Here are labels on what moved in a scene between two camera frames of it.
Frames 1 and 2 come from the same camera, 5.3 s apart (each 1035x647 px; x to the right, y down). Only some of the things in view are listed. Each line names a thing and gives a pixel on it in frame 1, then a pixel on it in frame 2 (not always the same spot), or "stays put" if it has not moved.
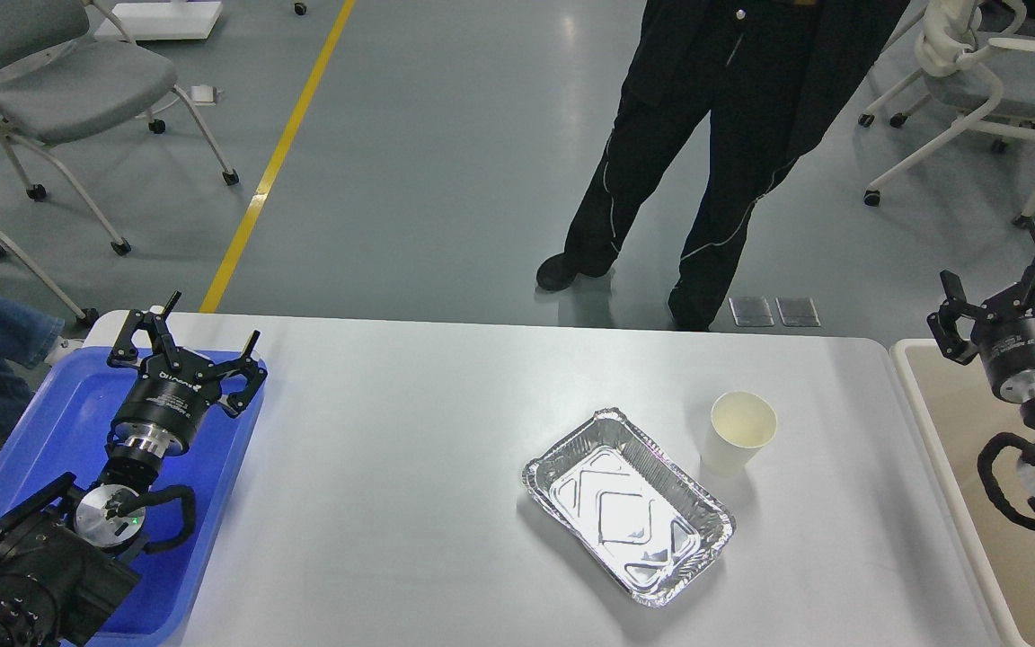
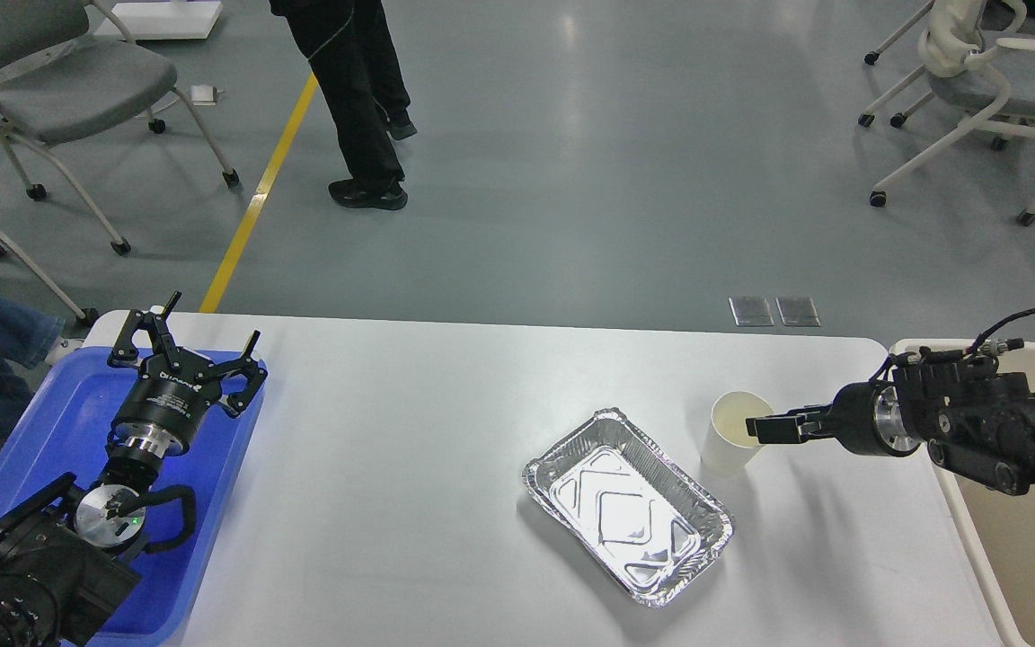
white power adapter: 204,95 stays put
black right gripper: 1032,351 → 871,417
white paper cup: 741,423 stays put
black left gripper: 164,408 stays put
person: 767,76 → 349,44
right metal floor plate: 798,312 stays put
